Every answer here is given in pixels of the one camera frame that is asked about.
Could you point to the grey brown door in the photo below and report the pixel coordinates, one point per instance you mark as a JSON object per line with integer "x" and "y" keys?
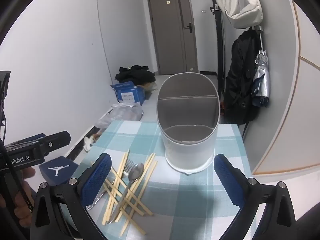
{"x": 167, "y": 35}

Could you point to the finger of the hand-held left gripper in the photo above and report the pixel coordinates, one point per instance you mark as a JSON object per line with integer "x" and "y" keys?
{"x": 36, "y": 137}
{"x": 56, "y": 140}

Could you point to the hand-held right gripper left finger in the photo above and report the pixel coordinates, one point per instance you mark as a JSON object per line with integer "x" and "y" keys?
{"x": 96, "y": 177}

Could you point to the black framed glass door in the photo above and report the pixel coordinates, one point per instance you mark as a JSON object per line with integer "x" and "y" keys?
{"x": 220, "y": 42}

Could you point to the steel spoon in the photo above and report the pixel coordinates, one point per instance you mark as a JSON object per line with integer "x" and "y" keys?
{"x": 136, "y": 172}

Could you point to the white hanging bag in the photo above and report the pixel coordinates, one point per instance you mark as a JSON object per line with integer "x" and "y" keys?
{"x": 240, "y": 5}

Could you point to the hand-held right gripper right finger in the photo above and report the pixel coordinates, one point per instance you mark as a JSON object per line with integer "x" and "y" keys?
{"x": 228, "y": 180}

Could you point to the silver folded umbrella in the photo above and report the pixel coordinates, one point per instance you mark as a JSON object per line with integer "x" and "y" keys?
{"x": 262, "y": 85}

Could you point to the grey plastic bag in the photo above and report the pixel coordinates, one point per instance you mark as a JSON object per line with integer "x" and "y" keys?
{"x": 122, "y": 115}

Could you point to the black door lock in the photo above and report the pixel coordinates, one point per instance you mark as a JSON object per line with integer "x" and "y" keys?
{"x": 188, "y": 27}

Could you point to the teal checked tablecloth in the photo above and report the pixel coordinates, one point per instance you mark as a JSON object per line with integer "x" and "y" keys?
{"x": 195, "y": 205}

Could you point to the navy shoe box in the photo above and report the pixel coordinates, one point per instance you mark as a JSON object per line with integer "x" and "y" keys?
{"x": 58, "y": 171}

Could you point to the person's left hand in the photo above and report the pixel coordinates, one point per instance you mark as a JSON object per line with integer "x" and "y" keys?
{"x": 28, "y": 172}

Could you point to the brown paper bag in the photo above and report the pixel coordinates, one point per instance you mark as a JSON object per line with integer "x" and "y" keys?
{"x": 151, "y": 87}

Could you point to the white grey utensil holder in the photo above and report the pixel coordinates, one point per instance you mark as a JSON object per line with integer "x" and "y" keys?
{"x": 190, "y": 152}

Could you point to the brown shoe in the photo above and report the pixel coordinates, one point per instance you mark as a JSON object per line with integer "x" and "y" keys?
{"x": 96, "y": 136}

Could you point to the white cabinet with wood trim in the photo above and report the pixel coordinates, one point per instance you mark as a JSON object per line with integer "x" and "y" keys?
{"x": 287, "y": 105}

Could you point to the blue cardboard box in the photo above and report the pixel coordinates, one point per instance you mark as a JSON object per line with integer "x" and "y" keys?
{"x": 130, "y": 95}

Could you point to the black hanging jacket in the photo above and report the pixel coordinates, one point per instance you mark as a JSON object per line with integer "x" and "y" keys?
{"x": 237, "y": 80}

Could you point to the bunch of bamboo chopsticks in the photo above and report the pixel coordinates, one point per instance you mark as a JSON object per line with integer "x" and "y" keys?
{"x": 135, "y": 202}

